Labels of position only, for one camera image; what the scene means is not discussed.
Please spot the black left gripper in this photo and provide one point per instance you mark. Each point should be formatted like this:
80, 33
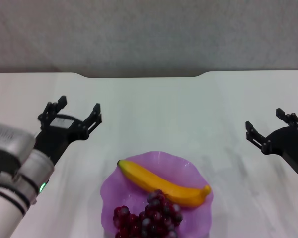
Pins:
54, 138

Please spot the yellow banana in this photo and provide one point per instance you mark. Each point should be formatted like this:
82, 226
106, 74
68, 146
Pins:
149, 179

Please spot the purple plastic plate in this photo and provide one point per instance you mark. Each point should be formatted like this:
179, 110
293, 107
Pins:
114, 193

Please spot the dark red grape bunch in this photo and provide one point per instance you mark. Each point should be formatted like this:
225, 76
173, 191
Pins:
151, 218

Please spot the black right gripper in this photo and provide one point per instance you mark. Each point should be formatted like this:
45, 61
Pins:
285, 142

